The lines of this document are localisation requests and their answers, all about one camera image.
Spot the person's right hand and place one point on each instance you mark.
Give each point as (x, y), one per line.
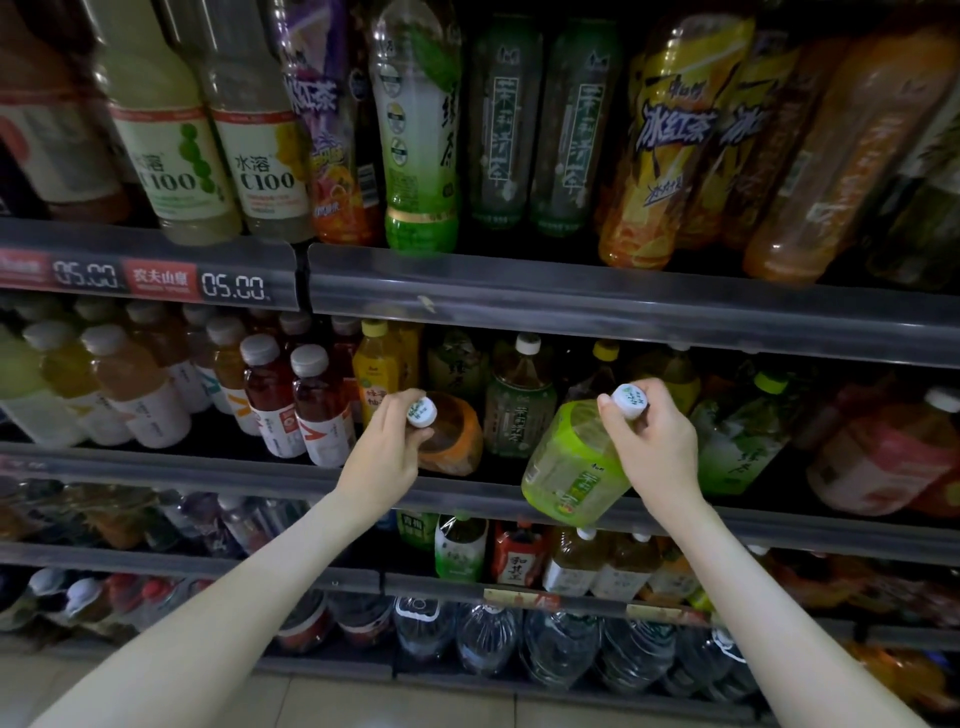
(663, 458)

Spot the person's left hand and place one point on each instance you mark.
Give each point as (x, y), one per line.
(378, 465)

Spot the pale green label tea bottle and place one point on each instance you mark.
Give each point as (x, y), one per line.
(455, 443)

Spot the green tea bottle white cap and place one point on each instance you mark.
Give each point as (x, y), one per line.
(570, 473)

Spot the dark grey store shelving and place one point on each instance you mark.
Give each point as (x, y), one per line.
(600, 300)

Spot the row of large water jugs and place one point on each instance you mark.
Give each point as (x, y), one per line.
(488, 638)

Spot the person's left forearm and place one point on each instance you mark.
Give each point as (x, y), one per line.
(195, 630)

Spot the person's right forearm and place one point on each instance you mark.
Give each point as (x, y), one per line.
(795, 645)

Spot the dark price tag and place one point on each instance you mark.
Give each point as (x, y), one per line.
(87, 273)
(236, 285)

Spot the red price tag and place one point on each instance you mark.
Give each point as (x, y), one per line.
(161, 279)
(23, 267)

